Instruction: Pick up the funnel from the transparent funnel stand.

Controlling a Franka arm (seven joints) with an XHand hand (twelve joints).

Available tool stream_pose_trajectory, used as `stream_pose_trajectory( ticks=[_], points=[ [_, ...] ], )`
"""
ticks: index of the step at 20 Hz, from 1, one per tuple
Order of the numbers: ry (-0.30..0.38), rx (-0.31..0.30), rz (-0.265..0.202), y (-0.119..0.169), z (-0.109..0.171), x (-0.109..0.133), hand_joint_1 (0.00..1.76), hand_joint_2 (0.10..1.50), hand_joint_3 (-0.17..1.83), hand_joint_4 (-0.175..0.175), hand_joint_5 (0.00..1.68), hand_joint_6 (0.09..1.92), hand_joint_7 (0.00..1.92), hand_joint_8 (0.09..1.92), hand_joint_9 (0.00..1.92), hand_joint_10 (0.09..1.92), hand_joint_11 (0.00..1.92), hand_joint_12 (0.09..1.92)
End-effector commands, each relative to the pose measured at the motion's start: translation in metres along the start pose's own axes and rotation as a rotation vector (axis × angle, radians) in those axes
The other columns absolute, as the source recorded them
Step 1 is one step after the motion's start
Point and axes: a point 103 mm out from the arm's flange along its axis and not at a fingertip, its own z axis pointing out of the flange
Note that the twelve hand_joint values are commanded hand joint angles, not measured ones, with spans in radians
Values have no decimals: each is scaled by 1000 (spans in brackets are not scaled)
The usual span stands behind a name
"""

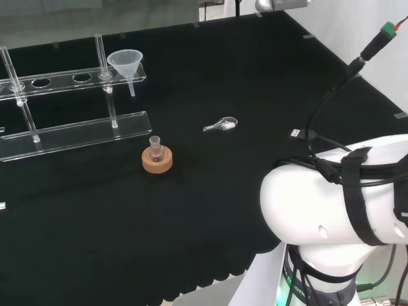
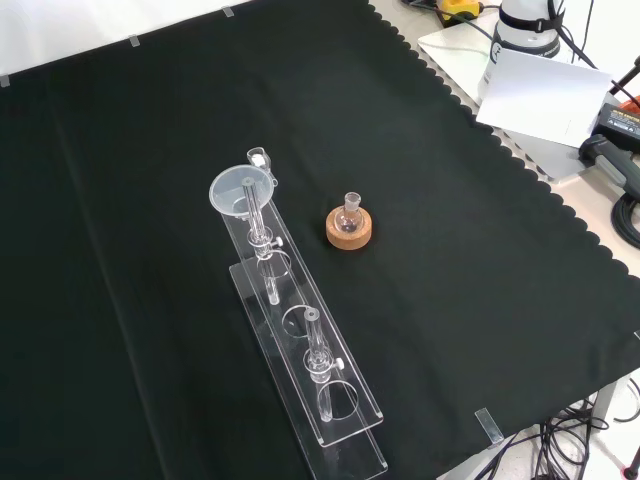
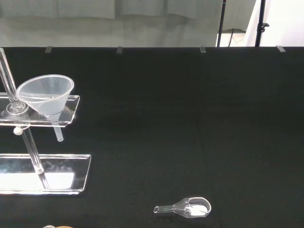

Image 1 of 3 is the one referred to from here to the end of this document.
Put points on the small glass round-bottom flask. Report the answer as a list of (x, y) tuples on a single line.
[(156, 154)]

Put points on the black bench cloth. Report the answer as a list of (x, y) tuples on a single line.
[(191, 207)]

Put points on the silver metal fixture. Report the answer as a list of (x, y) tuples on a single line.
[(264, 4)]

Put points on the clear acrylic funnel stand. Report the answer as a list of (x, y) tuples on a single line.
[(79, 134)]

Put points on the translucent plastic funnel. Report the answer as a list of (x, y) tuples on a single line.
[(124, 63)]

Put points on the glass weighing funnel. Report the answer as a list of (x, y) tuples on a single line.
[(227, 125)]

